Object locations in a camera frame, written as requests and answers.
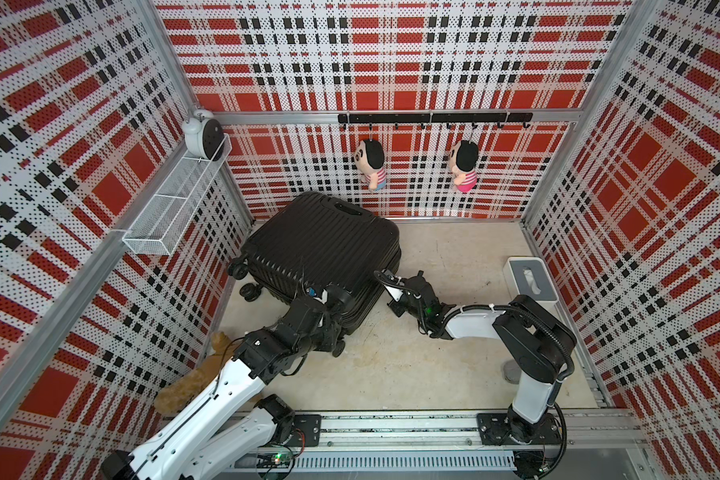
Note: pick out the brown teddy bear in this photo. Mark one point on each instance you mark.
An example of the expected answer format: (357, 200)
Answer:
(173, 398)

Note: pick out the hanging plush doll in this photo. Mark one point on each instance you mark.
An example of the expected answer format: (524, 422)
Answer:
(369, 158)
(462, 162)

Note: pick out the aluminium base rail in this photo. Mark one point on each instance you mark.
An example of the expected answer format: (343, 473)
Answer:
(441, 440)

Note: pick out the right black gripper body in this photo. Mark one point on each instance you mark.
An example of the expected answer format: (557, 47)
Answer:
(403, 304)

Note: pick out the grey flat stone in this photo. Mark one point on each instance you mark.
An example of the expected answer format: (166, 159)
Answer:
(511, 372)

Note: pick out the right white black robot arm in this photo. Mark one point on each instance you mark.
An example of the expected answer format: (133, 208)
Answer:
(537, 341)

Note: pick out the white grey tissue box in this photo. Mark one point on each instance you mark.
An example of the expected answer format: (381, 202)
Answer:
(530, 276)

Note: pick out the black hard-shell suitcase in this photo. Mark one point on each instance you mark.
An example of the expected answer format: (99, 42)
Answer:
(323, 247)

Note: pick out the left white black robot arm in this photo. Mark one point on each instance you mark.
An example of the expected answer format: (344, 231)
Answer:
(216, 396)

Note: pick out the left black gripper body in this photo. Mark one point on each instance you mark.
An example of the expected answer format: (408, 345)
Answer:
(322, 339)

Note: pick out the left hanging plush doll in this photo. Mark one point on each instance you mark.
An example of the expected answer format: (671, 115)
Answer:
(369, 158)

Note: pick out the right hanging plush doll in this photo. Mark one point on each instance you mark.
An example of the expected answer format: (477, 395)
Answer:
(462, 162)

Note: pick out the white wire mesh shelf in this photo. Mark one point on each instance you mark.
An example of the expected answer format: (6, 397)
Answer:
(161, 224)

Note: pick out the black wall hook rail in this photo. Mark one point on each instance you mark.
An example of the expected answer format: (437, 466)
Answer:
(498, 118)

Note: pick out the white alarm clock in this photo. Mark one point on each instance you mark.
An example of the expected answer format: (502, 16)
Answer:
(203, 134)

